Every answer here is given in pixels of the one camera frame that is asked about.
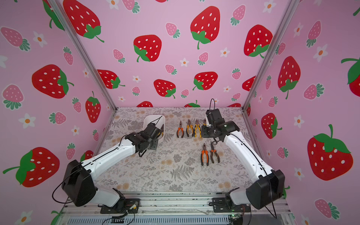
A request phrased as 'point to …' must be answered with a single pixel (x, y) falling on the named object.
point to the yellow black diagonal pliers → (188, 126)
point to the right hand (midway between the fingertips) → (210, 130)
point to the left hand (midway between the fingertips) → (154, 142)
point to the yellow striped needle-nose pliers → (197, 125)
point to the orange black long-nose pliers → (214, 151)
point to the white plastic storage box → (158, 120)
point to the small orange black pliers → (180, 128)
